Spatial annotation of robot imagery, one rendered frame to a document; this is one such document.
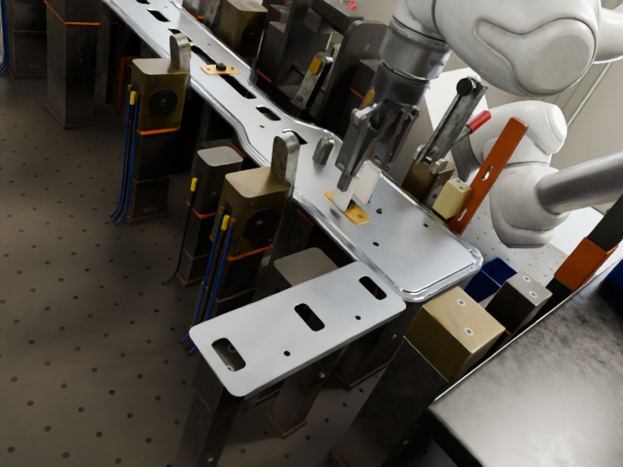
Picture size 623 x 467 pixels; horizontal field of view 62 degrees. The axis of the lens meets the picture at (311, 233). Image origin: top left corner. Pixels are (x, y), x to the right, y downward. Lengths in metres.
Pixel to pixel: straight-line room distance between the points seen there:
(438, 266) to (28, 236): 0.77
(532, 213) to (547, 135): 0.21
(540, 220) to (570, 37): 0.90
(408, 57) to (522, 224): 0.80
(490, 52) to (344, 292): 0.35
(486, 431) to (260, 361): 0.25
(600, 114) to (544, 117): 2.53
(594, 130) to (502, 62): 3.49
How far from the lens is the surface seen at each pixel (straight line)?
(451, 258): 0.86
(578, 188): 1.27
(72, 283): 1.05
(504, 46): 0.53
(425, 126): 1.49
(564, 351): 0.78
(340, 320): 0.66
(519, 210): 1.39
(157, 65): 1.02
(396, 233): 0.85
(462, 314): 0.67
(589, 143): 4.03
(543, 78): 0.54
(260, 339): 0.61
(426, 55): 0.70
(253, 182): 0.75
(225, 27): 1.35
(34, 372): 0.93
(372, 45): 1.14
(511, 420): 0.65
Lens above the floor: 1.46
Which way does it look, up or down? 37 degrees down
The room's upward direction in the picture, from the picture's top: 21 degrees clockwise
